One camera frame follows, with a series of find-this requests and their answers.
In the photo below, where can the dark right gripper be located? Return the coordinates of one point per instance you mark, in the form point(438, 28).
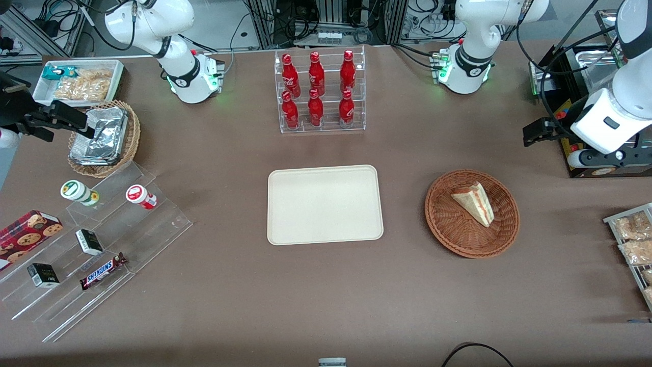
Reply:
point(15, 109)

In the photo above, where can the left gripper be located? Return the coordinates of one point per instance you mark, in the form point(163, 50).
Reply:
point(558, 128)

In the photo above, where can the triangular sandwich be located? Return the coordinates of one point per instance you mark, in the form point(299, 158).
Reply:
point(476, 203)

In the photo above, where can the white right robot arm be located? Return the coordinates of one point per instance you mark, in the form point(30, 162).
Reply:
point(153, 25)

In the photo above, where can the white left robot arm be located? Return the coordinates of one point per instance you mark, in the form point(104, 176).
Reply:
point(473, 30)

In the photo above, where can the light wicker basket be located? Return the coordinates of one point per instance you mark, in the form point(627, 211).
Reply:
point(131, 137)

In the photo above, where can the brown round wicker basket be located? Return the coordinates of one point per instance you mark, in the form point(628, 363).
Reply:
point(458, 234)

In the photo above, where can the cream plastic tray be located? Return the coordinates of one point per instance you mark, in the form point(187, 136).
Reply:
point(326, 204)

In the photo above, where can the white rectangular bin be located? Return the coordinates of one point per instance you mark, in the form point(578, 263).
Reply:
point(42, 89)

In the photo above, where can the clear cracker bag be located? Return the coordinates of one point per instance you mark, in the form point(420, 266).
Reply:
point(81, 90)
point(97, 74)

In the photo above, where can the teal snack packet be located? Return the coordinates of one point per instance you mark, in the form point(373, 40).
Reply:
point(53, 72)

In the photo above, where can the silver foil pack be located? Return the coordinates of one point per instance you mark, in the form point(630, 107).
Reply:
point(91, 155)
point(109, 127)

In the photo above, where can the green lid white bottle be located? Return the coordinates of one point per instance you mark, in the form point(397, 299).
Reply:
point(76, 191)

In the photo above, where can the black food warmer appliance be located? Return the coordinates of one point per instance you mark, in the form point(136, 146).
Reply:
point(593, 56)

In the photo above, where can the red lid white bottle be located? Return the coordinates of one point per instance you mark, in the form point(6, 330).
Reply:
point(138, 195)

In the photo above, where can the red cookie box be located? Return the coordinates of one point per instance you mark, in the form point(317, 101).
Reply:
point(25, 237)

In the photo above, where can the small black box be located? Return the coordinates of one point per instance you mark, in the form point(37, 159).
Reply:
point(89, 242)
point(43, 275)

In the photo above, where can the clear snack bag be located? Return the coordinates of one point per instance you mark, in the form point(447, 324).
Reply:
point(636, 252)
point(649, 295)
point(648, 276)
point(631, 227)

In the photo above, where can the clear acrylic stepped shelf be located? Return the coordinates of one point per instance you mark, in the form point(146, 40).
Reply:
point(127, 239)

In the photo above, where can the Snickers chocolate bar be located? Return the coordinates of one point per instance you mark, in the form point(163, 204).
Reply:
point(102, 271)

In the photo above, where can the red cola bottle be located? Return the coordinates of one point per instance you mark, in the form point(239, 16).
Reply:
point(290, 113)
point(316, 74)
point(346, 109)
point(290, 76)
point(315, 109)
point(348, 71)

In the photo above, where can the clear acrylic bottle rack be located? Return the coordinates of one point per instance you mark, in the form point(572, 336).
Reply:
point(328, 125)

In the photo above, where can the grey metal object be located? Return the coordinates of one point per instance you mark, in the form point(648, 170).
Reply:
point(332, 362)

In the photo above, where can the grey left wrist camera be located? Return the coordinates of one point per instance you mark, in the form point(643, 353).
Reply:
point(601, 159)

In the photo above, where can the aluminium rail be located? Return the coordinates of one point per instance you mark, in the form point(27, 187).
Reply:
point(30, 30)

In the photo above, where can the aluminium frame rack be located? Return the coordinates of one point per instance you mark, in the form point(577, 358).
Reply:
point(331, 15)

